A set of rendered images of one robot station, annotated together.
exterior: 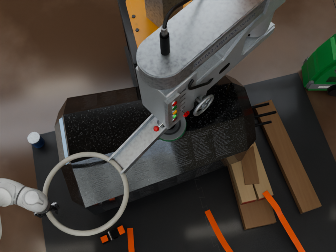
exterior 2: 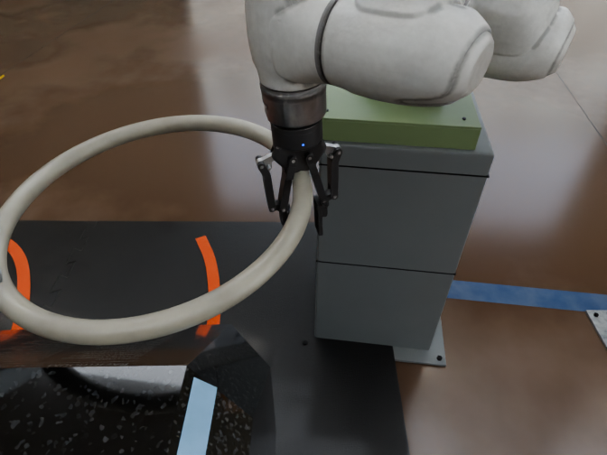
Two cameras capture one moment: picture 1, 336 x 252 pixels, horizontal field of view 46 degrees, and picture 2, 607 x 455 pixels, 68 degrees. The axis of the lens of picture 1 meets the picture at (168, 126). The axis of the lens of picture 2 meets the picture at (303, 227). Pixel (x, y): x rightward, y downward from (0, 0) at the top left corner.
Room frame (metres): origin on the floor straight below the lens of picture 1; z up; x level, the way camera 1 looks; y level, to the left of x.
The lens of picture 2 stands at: (0.96, 0.82, 1.35)
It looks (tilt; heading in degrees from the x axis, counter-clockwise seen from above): 42 degrees down; 192
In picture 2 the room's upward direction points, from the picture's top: straight up
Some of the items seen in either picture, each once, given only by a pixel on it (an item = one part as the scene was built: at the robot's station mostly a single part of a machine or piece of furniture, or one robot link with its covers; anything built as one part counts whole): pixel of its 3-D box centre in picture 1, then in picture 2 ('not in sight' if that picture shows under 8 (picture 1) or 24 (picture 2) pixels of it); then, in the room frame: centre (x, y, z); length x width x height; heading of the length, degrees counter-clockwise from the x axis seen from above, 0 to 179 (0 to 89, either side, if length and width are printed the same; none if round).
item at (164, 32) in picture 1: (164, 40); not in sight; (0.89, -0.01, 1.78); 0.04 x 0.04 x 0.17
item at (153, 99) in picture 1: (178, 81); not in sight; (0.94, -0.07, 1.32); 0.36 x 0.22 x 0.45; 130
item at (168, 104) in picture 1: (172, 110); not in sight; (0.76, -0.03, 1.37); 0.08 x 0.03 x 0.28; 130
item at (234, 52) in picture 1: (222, 48); not in sight; (1.13, -0.32, 1.30); 0.74 x 0.23 x 0.49; 130
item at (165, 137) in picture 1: (169, 124); not in sight; (0.89, -0.01, 0.84); 0.21 x 0.21 x 0.01
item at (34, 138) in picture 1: (36, 140); not in sight; (1.11, 1.09, 0.08); 0.10 x 0.10 x 0.13
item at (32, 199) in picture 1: (32, 199); (296, 17); (0.40, 0.70, 1.18); 0.13 x 0.11 x 0.16; 67
